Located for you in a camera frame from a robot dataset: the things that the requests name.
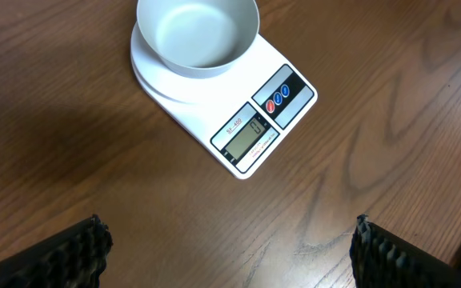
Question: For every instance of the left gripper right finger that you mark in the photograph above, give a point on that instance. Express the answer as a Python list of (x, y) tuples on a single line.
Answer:
[(381, 259)]

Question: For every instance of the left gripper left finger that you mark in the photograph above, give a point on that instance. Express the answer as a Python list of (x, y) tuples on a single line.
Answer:
[(75, 257)]

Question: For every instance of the white digital kitchen scale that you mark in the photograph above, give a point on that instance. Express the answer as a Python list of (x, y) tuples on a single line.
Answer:
[(239, 116)]

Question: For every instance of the grey round bowl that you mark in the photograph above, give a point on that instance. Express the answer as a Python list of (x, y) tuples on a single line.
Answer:
[(198, 38)]

